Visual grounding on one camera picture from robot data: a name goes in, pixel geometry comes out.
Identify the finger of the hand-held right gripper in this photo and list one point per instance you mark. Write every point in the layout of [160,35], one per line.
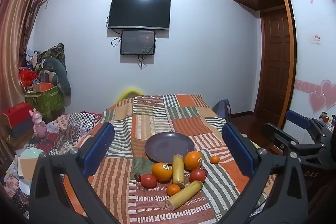
[298,119]
[274,136]

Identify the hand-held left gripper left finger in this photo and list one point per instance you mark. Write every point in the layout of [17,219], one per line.
[98,146]

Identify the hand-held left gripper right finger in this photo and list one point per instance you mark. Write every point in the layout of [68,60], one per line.
[237,146]

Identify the small tangerine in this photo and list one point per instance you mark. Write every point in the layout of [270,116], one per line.
[215,159]
[173,190]

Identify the dark red cherry tomato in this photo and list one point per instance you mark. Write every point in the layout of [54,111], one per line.
[137,176]
[206,173]

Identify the large orange with sticker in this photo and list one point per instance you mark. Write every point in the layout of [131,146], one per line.
[162,172]
[193,160]

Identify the yellow sugarcane piece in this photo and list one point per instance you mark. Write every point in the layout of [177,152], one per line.
[183,195]
[178,170]

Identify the dark purple plate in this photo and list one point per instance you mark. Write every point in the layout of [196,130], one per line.
[170,146]

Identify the black white checkered cloth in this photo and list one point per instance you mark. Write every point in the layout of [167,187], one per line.
[80,120]

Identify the blue chair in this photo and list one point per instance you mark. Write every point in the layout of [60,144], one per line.
[222,108]

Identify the brown wooden door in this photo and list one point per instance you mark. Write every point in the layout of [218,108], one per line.
[275,64]

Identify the yellow chair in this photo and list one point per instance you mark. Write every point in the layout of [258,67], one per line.
[130,92]

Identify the pink rabbit figure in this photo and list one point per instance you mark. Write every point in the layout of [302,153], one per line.
[40,124]

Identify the striped patchwork blanket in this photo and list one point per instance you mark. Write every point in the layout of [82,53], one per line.
[157,116]

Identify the green bag with clutter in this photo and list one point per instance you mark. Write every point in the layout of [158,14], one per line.
[46,102]

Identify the stack of white plates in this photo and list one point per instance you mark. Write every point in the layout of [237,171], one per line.
[29,154]

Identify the brown cardboard sheet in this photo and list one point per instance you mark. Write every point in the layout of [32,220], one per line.
[27,169]

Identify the white heart-print wardrobe door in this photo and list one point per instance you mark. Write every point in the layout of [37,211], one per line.
[312,43]

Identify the grey plush toy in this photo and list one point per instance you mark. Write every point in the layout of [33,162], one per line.
[59,70]

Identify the red box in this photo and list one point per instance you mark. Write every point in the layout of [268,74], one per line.
[17,113]

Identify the red plastic bag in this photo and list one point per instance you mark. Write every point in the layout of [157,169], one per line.
[27,77]

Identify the dark floral cushion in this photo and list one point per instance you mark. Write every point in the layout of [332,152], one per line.
[55,52]

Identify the striped brown curtain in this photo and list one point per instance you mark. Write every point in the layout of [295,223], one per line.
[18,29]

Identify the small black wall monitor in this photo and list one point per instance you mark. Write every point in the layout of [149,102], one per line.
[137,42]

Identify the black wall television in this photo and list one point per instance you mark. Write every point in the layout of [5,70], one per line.
[139,12]

